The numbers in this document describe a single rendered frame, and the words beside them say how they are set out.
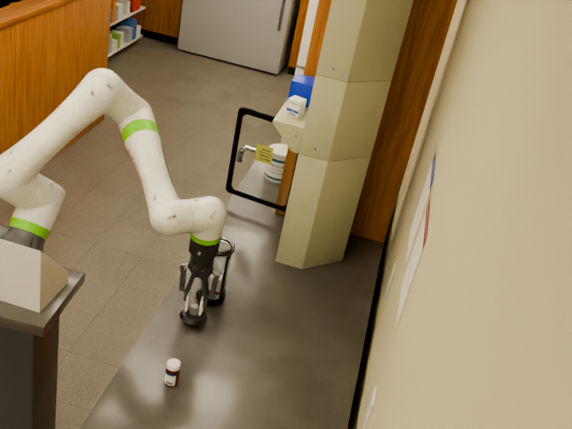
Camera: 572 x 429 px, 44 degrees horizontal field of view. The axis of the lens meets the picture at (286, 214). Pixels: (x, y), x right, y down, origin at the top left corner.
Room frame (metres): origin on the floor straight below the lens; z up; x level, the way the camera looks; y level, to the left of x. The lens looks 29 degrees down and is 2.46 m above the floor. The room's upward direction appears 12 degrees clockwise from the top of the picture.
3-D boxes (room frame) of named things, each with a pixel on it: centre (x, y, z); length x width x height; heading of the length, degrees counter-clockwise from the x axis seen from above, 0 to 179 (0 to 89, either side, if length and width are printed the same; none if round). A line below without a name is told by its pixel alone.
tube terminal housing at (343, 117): (2.46, -0.14, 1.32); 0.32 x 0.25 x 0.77; 173
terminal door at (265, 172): (2.66, 0.13, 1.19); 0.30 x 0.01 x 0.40; 76
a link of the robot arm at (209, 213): (1.85, 0.24, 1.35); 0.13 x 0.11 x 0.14; 123
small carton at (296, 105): (2.43, 0.05, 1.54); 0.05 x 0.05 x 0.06; 67
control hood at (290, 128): (2.48, 0.04, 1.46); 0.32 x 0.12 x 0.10; 173
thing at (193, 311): (1.85, 0.23, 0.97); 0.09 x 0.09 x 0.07
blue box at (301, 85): (2.57, 0.03, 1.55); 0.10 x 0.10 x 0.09; 83
